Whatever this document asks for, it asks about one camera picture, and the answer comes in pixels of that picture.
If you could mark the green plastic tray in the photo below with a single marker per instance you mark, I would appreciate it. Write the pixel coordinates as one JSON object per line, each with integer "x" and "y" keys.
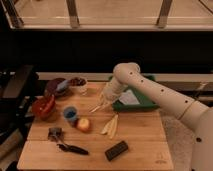
{"x": 144, "y": 102}

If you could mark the black equipment on left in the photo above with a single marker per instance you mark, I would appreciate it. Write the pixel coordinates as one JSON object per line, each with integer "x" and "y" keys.
{"x": 17, "y": 92}

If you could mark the black handled utensil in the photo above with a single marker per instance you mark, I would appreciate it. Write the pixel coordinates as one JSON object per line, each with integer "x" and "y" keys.
{"x": 74, "y": 149}

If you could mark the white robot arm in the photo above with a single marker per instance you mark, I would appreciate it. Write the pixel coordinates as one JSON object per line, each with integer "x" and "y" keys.
{"x": 191, "y": 112}

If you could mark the clear glass with dark contents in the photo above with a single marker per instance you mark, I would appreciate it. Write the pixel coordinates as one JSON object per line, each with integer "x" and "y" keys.
{"x": 78, "y": 85}

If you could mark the black rectangular block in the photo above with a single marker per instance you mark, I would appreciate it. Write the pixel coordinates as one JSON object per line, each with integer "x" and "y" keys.
{"x": 116, "y": 150}

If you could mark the dark maroon bowl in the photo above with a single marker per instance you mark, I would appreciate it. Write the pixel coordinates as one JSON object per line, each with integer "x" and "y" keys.
{"x": 51, "y": 85}

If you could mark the white crumpled cloth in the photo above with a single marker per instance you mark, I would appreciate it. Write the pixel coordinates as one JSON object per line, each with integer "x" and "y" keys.
{"x": 128, "y": 98}

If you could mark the blue plastic cup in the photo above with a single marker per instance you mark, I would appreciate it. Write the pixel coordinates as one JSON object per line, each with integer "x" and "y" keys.
{"x": 70, "y": 114}

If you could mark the red plastic bowl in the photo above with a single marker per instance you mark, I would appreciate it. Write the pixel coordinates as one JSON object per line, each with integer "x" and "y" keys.
{"x": 43, "y": 107}

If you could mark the silver metal fork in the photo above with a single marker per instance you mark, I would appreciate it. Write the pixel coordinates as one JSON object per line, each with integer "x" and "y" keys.
{"x": 99, "y": 106}

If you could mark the light blue spoon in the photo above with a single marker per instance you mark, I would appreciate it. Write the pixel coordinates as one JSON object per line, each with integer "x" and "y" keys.
{"x": 62, "y": 86}

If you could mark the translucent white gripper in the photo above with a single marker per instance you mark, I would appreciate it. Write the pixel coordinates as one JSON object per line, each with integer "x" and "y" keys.
{"x": 104, "y": 101}

